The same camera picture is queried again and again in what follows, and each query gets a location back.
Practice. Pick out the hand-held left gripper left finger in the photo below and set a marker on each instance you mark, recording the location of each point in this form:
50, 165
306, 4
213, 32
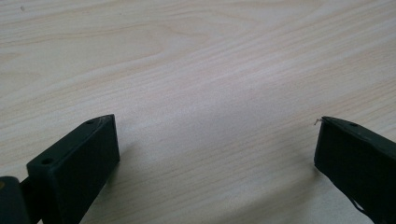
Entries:
74, 168

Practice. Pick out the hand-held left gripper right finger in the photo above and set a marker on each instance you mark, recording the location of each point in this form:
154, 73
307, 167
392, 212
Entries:
358, 161

